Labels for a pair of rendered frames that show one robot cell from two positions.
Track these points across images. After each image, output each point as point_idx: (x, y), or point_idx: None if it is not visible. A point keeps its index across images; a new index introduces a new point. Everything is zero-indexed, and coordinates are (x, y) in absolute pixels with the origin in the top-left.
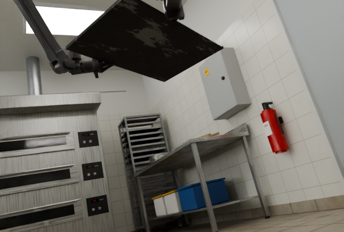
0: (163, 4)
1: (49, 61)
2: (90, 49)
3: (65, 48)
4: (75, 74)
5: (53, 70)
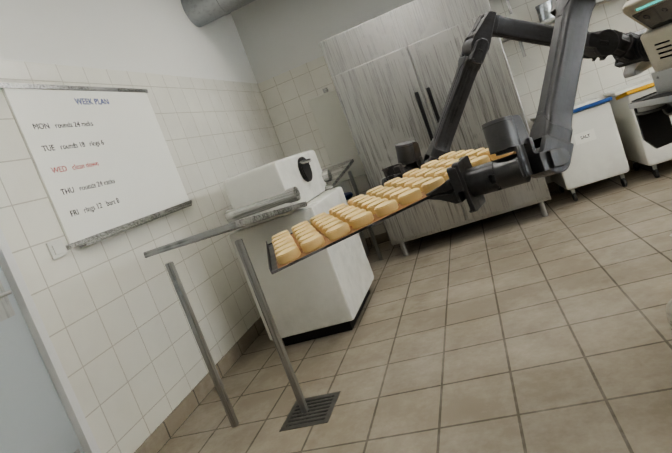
0: (403, 172)
1: (570, 140)
2: None
3: (518, 116)
4: (519, 184)
5: (570, 161)
